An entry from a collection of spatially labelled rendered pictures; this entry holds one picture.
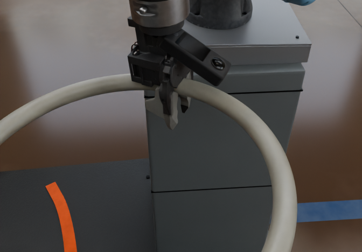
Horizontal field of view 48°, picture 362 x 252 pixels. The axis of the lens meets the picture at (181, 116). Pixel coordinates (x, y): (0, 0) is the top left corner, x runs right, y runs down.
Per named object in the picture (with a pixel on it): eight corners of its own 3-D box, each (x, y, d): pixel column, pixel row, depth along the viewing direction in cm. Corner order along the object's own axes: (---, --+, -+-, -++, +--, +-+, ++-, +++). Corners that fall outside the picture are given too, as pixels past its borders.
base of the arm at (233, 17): (178, -5, 114) (178, -40, 108) (243, -6, 116) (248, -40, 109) (184, 30, 101) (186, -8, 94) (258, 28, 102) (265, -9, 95)
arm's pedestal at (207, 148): (143, 176, 185) (127, -1, 130) (251, 170, 188) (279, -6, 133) (143, 279, 147) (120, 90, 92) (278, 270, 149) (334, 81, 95)
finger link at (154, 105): (150, 121, 76) (149, 78, 71) (178, 130, 74) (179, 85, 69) (141, 130, 74) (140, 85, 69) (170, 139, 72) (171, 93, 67)
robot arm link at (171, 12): (198, -21, 61) (168, 8, 54) (199, 9, 64) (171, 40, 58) (146, -28, 64) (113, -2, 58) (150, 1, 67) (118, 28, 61)
